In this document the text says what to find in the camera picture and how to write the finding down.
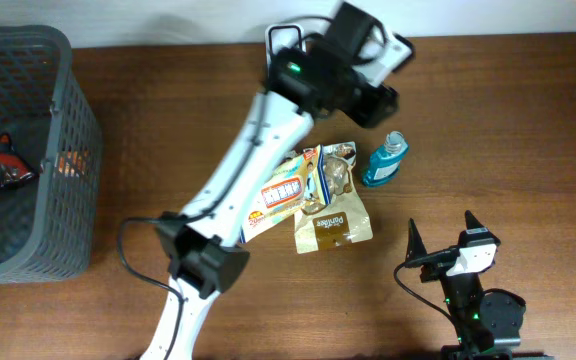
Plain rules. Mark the red black snack packet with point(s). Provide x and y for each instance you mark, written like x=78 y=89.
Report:
x=15 y=171

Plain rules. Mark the white barcode scanner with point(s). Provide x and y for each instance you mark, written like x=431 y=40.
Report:
x=284 y=35

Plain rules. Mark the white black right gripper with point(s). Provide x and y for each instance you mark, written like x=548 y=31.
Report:
x=416 y=246

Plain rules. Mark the yellow wet wipes pack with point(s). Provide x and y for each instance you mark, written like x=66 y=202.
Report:
x=296 y=183

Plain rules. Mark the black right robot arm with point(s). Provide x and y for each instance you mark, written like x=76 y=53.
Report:
x=487 y=322

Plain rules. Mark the dark grey plastic basket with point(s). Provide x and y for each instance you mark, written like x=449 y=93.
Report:
x=46 y=226

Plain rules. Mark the blue mouthwash bottle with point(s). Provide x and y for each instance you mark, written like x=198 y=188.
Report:
x=384 y=163

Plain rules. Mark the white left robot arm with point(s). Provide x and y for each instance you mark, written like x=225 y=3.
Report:
x=201 y=241

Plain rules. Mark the orange small tissue box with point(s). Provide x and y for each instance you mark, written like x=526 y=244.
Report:
x=73 y=163

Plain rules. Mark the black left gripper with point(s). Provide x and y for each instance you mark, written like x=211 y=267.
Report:
x=381 y=105

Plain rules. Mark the brown mushroom snack bag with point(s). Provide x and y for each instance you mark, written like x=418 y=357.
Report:
x=342 y=219

